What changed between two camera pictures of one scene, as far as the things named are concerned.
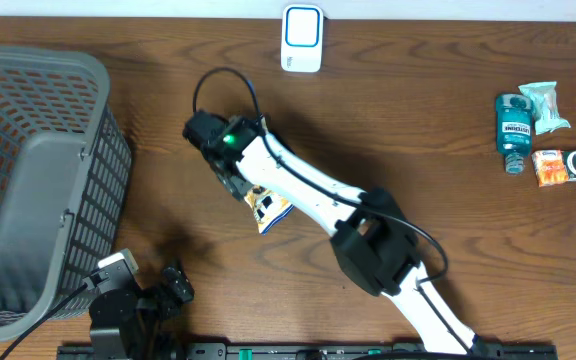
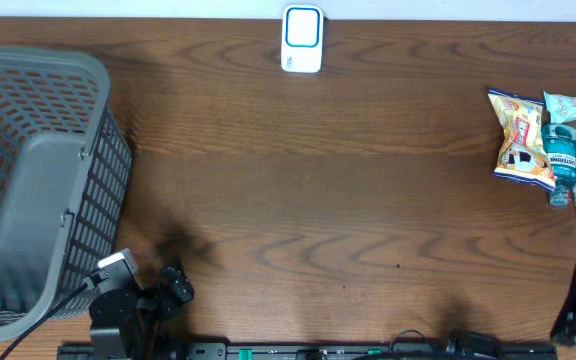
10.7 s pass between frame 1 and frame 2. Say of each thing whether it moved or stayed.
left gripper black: stayed
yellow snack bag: moved
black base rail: stayed
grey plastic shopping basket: stayed
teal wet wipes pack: moved
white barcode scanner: stayed
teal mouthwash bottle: moved
